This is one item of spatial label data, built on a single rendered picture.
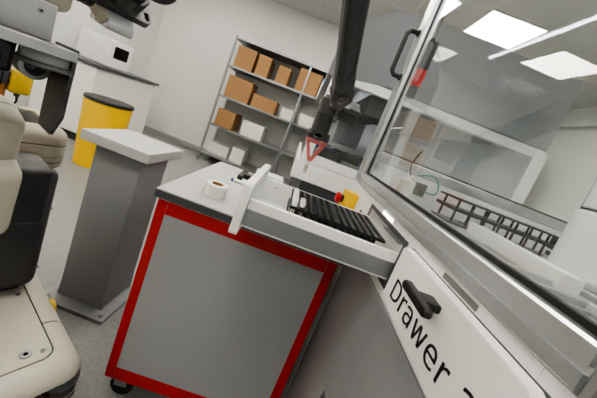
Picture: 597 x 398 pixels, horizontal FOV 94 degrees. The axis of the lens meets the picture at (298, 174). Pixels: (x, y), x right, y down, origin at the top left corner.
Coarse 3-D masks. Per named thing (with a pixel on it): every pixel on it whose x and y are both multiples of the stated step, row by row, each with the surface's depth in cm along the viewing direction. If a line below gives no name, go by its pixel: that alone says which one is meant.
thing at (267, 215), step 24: (264, 192) 79; (288, 192) 79; (264, 216) 55; (288, 216) 55; (288, 240) 56; (312, 240) 56; (336, 240) 56; (360, 240) 56; (360, 264) 57; (384, 264) 57
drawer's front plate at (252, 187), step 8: (264, 168) 72; (256, 176) 60; (264, 176) 70; (248, 184) 53; (256, 184) 56; (248, 192) 53; (256, 192) 64; (240, 200) 53; (248, 200) 53; (240, 208) 53; (240, 216) 54; (232, 224) 54; (240, 224) 55; (232, 232) 54
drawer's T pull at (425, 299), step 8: (408, 280) 40; (408, 288) 39; (416, 288) 39; (408, 296) 38; (416, 296) 36; (424, 296) 37; (432, 296) 38; (416, 304) 36; (424, 304) 35; (432, 304) 36; (424, 312) 34; (432, 312) 34
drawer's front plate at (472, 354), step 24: (408, 264) 48; (432, 288) 40; (408, 312) 43; (456, 312) 34; (408, 336) 41; (432, 336) 36; (456, 336) 32; (480, 336) 29; (456, 360) 31; (480, 360) 28; (504, 360) 26; (432, 384) 33; (456, 384) 30; (480, 384) 27; (504, 384) 25; (528, 384) 24
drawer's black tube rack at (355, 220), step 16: (304, 192) 76; (288, 208) 67; (304, 208) 61; (320, 208) 66; (336, 208) 73; (336, 224) 60; (352, 224) 63; (368, 224) 68; (368, 240) 66; (384, 240) 60
